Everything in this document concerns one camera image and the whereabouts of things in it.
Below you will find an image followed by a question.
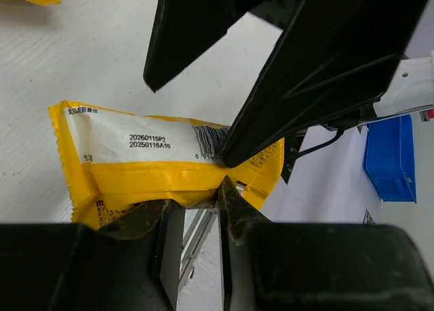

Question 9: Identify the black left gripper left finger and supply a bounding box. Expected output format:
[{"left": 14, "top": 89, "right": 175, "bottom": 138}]
[{"left": 1, "top": 200, "right": 185, "bottom": 310}]

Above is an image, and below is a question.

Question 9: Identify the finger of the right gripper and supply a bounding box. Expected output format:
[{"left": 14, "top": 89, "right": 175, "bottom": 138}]
[
  {"left": 143, "top": 0, "right": 298, "bottom": 91},
  {"left": 221, "top": 0, "right": 428, "bottom": 167}
]

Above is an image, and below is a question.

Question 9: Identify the blue plastic bin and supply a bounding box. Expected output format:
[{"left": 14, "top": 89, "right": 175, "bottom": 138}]
[{"left": 363, "top": 115, "right": 417, "bottom": 203}]

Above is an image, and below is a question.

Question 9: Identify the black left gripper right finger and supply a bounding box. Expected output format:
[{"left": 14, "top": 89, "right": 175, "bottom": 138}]
[{"left": 217, "top": 178, "right": 433, "bottom": 310}]

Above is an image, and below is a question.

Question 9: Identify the large yellow snack packet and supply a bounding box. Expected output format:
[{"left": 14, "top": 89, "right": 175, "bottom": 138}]
[{"left": 48, "top": 101, "right": 284, "bottom": 229}]

